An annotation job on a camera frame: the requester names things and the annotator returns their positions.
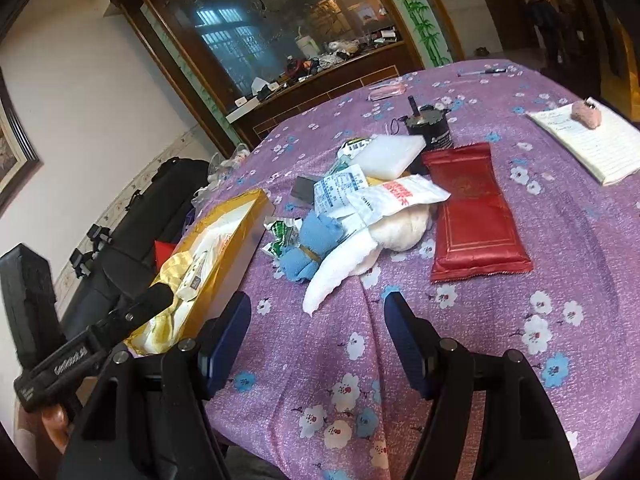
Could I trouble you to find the blue towel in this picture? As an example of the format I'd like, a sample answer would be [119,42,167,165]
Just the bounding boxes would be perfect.
[280,210,346,283]

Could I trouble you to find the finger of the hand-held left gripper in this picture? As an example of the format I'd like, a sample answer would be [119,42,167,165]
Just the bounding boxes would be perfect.
[89,283,174,350]

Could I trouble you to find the wooden framed glass partition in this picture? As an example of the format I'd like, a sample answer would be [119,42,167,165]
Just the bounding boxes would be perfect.
[111,0,453,158]

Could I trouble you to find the dark wooden furniture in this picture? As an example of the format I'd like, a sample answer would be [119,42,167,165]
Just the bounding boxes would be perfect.
[525,0,640,121]

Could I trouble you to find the pink plush toy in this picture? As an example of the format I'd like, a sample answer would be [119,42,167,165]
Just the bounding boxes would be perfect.
[571,100,603,130]

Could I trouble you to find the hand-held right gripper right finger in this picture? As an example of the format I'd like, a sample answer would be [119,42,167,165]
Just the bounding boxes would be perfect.
[382,291,583,480]

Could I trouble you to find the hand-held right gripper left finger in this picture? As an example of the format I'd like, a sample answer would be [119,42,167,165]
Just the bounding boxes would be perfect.
[55,291,252,480]

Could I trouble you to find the long black bag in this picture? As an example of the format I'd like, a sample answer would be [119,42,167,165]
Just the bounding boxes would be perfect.
[65,157,211,341]

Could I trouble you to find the white packet with red print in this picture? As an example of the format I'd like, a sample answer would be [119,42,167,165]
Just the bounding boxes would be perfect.
[347,175,451,223]

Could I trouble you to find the black cylindrical device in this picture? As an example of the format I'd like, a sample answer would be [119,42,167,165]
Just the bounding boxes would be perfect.
[391,95,453,152]

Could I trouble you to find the gold cardboard box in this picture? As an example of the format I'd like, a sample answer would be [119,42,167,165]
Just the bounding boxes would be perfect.
[122,189,271,358]

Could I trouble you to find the white lined notebook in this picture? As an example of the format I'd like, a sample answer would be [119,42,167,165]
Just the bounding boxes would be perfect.
[527,102,640,186]

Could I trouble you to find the yellow cloth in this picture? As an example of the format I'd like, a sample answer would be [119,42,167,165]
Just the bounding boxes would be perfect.
[127,252,211,356]

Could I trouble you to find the purple floral tablecloth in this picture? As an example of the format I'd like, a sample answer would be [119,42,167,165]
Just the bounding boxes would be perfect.
[182,57,640,480]

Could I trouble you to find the person's left hand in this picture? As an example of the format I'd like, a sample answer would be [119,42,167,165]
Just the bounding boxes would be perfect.
[41,404,71,453]

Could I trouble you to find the pink clear packet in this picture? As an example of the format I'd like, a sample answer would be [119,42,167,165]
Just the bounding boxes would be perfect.
[369,80,403,102]

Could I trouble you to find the black hard case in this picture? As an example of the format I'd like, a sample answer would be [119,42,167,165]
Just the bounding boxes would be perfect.
[0,243,66,366]

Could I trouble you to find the red foil pouch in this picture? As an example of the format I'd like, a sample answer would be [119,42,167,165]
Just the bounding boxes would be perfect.
[421,141,533,283]

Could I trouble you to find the white foam block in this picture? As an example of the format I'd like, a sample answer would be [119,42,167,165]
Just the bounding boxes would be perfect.
[356,134,427,180]

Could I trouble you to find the teal packet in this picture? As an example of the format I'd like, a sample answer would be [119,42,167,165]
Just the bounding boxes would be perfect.
[330,157,361,177]

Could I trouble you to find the green and white packet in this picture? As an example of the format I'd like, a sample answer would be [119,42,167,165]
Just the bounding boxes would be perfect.
[336,136,376,161]
[262,216,303,258]

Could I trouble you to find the white towel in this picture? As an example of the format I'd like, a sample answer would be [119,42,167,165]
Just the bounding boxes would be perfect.
[302,232,383,317]

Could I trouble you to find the white packet with blue print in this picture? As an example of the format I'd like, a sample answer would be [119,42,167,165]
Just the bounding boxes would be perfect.
[314,164,371,213]

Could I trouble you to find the cream plush ball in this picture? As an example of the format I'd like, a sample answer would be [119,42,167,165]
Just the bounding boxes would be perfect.
[372,200,438,253]

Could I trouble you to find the clear plastic bags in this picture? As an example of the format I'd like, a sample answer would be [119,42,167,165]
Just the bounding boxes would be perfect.
[192,145,251,206]

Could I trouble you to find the framed wall picture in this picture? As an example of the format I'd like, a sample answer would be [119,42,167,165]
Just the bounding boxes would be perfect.
[0,67,41,216]

